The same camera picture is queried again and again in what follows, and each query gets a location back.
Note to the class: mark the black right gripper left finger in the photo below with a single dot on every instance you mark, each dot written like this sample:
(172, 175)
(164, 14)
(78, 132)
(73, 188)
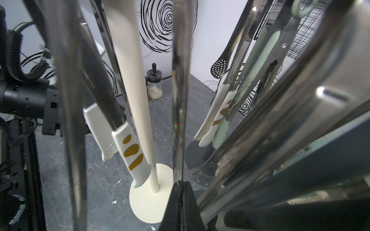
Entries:
(172, 217)

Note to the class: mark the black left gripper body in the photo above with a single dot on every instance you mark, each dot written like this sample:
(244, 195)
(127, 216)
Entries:
(36, 99)

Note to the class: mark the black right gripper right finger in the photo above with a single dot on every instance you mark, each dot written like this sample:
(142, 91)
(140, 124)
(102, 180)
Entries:
(191, 217)

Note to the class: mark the tall cream utensil rack stand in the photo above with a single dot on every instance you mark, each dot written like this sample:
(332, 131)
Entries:
(149, 201)

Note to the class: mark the dark grey rack stand front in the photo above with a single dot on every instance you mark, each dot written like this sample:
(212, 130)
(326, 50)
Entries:
(196, 156)

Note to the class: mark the small steel tongs white tip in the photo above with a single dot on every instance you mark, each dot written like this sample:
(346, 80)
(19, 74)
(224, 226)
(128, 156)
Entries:
(103, 113)

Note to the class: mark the green ringed steel tongs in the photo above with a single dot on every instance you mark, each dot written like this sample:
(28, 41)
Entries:
(266, 57)

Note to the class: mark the small glass jar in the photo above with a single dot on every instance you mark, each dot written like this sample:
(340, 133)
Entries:
(154, 83)

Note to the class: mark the black wire wall basket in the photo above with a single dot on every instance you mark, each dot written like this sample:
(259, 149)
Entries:
(307, 28)

